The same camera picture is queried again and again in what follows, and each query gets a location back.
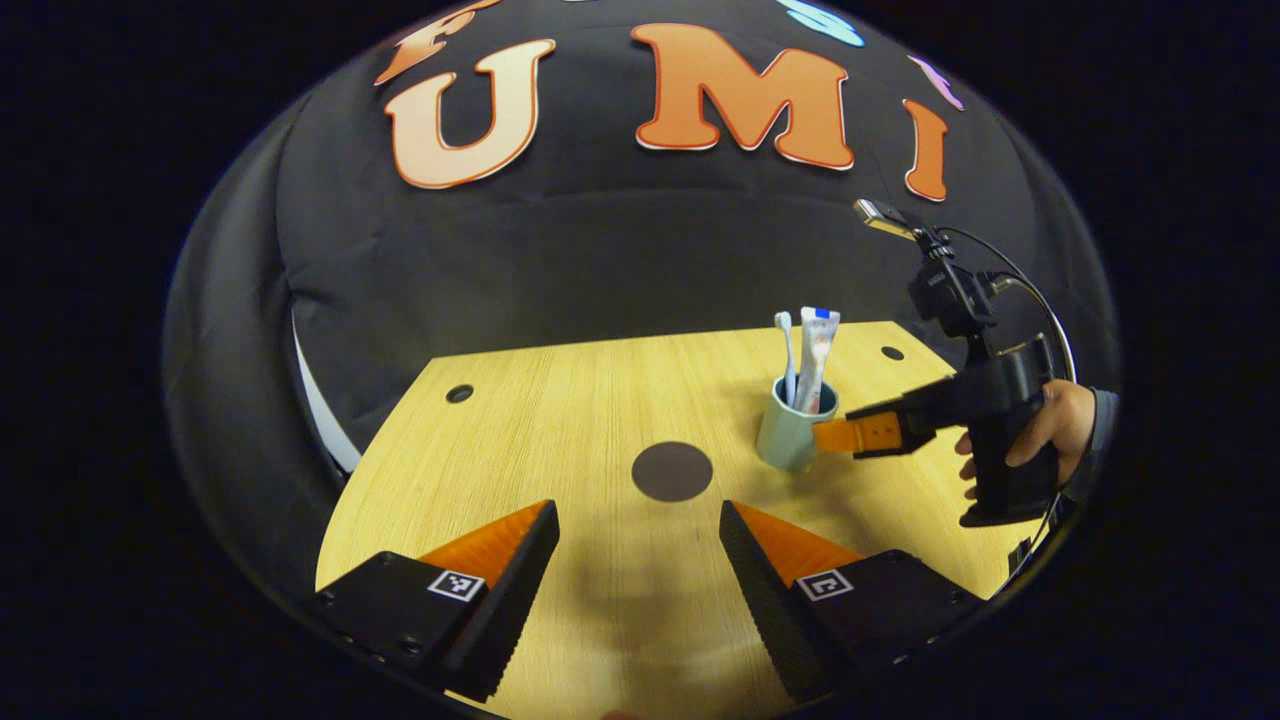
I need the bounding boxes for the dark round coaster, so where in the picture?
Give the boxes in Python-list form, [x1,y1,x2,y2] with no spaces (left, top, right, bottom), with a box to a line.
[631,441,715,503]

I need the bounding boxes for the white toothbrush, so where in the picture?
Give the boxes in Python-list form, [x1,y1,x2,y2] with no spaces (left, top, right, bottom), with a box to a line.
[775,311,799,407]

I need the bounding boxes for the white toothpaste tube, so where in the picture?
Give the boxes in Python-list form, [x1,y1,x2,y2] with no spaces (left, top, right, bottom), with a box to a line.
[795,306,842,414]

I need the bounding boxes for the light blue cup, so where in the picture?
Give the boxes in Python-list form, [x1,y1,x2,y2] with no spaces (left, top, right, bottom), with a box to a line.
[757,375,841,473]

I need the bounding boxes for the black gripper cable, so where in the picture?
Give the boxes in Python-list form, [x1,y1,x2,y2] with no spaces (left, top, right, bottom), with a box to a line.
[938,226,1080,587]

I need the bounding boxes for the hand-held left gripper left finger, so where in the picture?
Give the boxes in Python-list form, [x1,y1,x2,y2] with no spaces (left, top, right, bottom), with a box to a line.
[303,499,561,704]

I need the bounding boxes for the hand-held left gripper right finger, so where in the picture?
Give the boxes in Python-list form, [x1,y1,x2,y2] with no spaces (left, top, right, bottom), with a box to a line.
[719,499,988,703]

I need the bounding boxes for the wooden desktop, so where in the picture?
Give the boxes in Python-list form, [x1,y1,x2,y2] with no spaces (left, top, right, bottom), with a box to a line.
[315,320,1051,720]

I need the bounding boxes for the black backdrop cloth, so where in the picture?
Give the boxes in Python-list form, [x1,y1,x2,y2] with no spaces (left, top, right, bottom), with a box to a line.
[165,0,1121,601]

